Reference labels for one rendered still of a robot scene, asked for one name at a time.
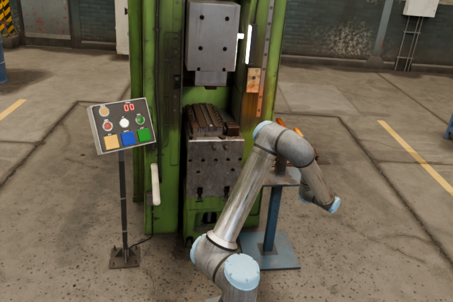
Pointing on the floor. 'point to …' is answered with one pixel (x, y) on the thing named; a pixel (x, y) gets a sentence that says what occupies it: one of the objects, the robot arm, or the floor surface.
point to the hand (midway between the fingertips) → (293, 141)
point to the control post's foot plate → (133, 260)
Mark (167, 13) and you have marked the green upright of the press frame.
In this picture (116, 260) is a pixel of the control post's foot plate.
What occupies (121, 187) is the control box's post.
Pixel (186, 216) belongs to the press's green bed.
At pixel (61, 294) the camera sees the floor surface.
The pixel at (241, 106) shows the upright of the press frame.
